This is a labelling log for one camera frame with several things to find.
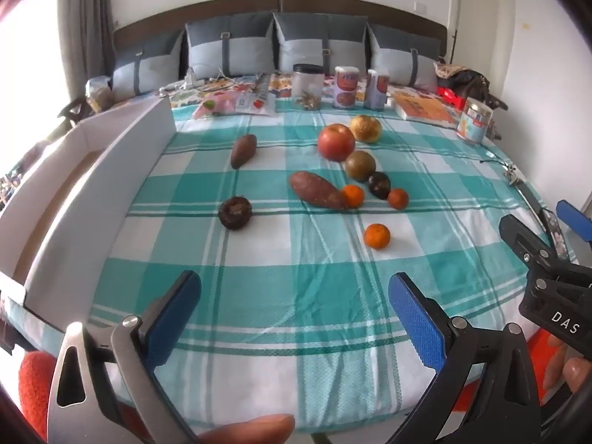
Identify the white packet red print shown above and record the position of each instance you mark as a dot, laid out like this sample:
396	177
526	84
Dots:
254	103

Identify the pink dotted packet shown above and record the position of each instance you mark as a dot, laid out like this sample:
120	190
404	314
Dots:
212	106

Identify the white cardboard box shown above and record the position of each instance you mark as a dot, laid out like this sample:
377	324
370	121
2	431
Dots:
92	194

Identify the clear plastic snack bag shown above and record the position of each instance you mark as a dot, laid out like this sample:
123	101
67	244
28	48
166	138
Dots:
99	92

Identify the brown headboard panel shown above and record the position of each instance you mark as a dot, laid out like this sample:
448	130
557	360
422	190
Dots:
199	9
370	7

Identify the patterned slim case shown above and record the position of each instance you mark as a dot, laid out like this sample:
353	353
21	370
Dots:
555	233

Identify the black bag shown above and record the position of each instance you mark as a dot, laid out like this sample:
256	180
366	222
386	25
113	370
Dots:
476	83

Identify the red box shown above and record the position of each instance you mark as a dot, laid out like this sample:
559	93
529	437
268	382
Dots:
451	95

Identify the dark stand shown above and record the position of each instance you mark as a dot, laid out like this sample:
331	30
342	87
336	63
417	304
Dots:
74	111

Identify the grey strip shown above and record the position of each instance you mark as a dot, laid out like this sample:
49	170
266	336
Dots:
264	84

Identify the orange book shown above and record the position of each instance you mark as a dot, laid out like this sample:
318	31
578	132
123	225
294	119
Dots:
423	108

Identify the large sweet potato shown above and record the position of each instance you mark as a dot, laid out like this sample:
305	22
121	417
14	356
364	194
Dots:
317	189

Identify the small sweet potato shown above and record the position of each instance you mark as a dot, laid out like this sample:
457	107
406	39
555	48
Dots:
243	150

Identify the person's right hand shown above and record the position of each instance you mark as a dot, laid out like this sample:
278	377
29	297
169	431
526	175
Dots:
576	372

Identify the dark mangosteen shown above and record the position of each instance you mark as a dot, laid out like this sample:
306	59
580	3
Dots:
379	185
236	213

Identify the white can red label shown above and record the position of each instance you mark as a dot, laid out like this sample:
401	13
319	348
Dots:
347	88
376	90

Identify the grey curtain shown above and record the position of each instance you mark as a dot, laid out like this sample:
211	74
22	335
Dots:
88	18

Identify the white wall socket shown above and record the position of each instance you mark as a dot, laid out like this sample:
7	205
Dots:
421	8

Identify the red apple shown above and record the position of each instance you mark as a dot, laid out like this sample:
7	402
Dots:
336	142

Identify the person's left hand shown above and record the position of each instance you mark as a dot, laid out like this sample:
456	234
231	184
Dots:
249	430

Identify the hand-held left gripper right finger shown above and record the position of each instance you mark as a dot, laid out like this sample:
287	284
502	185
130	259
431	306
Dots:
414	314

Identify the blue label tin can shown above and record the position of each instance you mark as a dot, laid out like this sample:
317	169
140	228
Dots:
474	120

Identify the group of bottles and jars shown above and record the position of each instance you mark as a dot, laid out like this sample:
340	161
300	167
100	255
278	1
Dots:
11	189

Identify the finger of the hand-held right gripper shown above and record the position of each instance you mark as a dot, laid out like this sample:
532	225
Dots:
520	236
576	222

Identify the clear jar black lid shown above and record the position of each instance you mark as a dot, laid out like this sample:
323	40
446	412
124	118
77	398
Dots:
307	85

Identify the orange fuzzy cloth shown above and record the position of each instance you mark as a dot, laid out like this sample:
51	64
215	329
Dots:
34	379

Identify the green-brown round fruit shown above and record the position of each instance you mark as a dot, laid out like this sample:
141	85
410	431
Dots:
360	165

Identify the floral bedsheet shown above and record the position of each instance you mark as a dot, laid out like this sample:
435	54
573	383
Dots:
280	84

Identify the white power strip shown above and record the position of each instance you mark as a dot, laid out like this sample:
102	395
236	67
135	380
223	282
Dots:
193	78

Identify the orange tangerine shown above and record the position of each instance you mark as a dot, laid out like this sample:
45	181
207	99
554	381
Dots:
354	196
377	236
398	199

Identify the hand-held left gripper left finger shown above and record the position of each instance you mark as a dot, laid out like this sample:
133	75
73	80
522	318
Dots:
171	319

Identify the grey two-tone pillow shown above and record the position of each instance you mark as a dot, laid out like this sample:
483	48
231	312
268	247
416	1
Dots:
305	41
143	69
397	60
231	46

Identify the teal checked cloth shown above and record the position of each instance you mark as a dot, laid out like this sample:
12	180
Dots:
300	263

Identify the yellow round pear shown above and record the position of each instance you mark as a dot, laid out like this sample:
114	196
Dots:
365	129

